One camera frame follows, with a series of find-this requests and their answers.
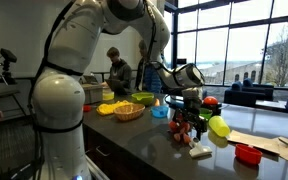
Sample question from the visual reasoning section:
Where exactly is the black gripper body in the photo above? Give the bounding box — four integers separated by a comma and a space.
182, 96, 203, 118

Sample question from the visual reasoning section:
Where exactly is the orange plush toy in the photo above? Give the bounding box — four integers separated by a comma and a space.
168, 119, 193, 145

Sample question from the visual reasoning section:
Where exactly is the small green bowl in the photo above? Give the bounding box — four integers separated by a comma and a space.
198, 107, 214, 122

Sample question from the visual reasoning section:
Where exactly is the yellow-green plastic cup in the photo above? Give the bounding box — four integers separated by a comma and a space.
208, 115, 232, 138

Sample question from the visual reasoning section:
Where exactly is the red-orange ball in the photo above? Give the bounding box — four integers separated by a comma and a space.
203, 95, 220, 106

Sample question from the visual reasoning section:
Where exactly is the blue plastic bowl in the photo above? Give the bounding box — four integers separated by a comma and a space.
150, 105, 170, 119

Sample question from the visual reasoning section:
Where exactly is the black box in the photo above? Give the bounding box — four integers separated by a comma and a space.
202, 101, 223, 117

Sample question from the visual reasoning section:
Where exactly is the large green bowl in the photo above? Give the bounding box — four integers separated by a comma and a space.
130, 91, 156, 106

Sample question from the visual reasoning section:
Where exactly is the blue armchair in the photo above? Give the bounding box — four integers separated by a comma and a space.
242, 78, 275, 102
223, 80, 257, 108

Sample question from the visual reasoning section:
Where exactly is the oval wicker basket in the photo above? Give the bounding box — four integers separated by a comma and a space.
113, 102, 146, 122

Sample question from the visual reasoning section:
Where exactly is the red plastic bowl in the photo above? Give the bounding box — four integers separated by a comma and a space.
234, 143, 264, 166

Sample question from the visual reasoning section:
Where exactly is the brown paper sheet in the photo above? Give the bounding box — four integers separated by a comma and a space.
226, 129, 288, 167

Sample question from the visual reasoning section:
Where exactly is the dark grey laptop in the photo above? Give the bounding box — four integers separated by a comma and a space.
104, 78, 129, 96

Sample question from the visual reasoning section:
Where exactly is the wooden coffee table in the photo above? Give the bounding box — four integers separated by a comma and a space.
254, 99, 288, 113

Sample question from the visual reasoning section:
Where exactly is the pale yellow round basket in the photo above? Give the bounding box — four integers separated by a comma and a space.
102, 89, 115, 102

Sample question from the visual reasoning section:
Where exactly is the yellow knitted cloth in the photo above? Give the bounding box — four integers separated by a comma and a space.
96, 99, 134, 116

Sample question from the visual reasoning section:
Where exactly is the seated person in grey hoodie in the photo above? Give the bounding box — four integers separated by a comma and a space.
105, 46, 133, 95

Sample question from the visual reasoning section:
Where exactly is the dark counter cabinet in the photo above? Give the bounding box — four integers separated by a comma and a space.
82, 124, 165, 180

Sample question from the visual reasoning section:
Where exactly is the grey plastic bin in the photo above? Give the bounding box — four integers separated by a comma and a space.
83, 82, 104, 105

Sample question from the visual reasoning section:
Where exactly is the chair with black legs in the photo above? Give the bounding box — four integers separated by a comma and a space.
0, 87, 27, 118

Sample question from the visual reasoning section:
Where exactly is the metal drawer handle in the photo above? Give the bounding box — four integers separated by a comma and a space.
95, 147, 112, 158

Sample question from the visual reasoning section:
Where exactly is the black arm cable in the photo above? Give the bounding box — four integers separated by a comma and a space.
27, 0, 172, 180

